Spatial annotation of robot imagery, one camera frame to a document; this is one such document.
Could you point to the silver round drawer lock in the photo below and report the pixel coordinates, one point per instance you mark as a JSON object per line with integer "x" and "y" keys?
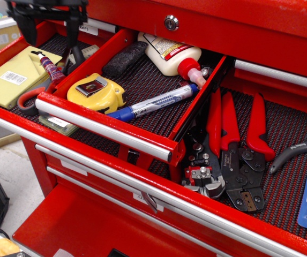
{"x": 171, "y": 23}

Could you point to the white wood glue bottle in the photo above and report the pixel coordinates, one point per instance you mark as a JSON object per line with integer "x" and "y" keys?
{"x": 173, "y": 58}

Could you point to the small red glue tube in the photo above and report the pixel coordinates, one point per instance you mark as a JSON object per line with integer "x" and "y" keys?
{"x": 55, "y": 74}

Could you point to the red and grey scissors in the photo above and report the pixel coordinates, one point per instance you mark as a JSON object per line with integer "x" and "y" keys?
{"x": 46, "y": 86}

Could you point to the yellow flat card package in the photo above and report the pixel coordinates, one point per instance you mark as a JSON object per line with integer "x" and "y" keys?
{"x": 22, "y": 73}

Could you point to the yellow tape measure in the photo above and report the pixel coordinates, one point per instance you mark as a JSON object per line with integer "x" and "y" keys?
{"x": 97, "y": 93}

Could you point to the red small open drawer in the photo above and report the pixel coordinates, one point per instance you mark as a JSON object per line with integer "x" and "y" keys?
{"x": 157, "y": 134}

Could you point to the blue BIC marker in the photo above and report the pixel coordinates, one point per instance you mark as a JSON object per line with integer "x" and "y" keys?
{"x": 139, "y": 109}

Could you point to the yellow object bottom left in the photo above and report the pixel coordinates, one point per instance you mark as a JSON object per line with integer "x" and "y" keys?
{"x": 8, "y": 247}

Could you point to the clear small plastic case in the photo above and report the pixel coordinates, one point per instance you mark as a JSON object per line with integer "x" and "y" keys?
{"x": 58, "y": 125}

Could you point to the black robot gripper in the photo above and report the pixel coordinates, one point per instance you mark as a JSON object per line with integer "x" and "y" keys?
{"x": 72, "y": 12}

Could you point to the red bottom open drawer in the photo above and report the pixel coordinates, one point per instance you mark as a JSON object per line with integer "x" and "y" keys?
{"x": 94, "y": 226}

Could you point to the red tool chest cabinet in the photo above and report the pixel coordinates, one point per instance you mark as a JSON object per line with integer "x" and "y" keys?
{"x": 236, "y": 34}

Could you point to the red handled wire stripper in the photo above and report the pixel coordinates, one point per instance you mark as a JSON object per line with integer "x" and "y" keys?
{"x": 201, "y": 167}

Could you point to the black foam eraser block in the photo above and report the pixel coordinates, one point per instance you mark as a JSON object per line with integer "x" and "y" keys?
{"x": 125, "y": 58}

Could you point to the white markers label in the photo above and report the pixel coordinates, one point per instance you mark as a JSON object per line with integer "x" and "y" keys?
{"x": 89, "y": 29}

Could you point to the grey handled cutter pliers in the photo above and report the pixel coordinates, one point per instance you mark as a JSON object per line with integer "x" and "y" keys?
{"x": 286, "y": 155}

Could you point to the small silver bolt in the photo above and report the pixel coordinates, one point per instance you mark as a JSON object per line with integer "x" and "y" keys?
{"x": 205, "y": 71}

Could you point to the red wide open drawer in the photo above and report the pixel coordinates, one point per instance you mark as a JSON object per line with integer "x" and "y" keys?
{"x": 276, "y": 150}

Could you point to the white ribbed plastic part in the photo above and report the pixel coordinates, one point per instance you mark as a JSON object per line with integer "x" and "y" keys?
{"x": 87, "y": 53}

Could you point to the red handled crimping tool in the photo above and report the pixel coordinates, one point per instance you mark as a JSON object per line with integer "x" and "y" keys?
{"x": 243, "y": 167}

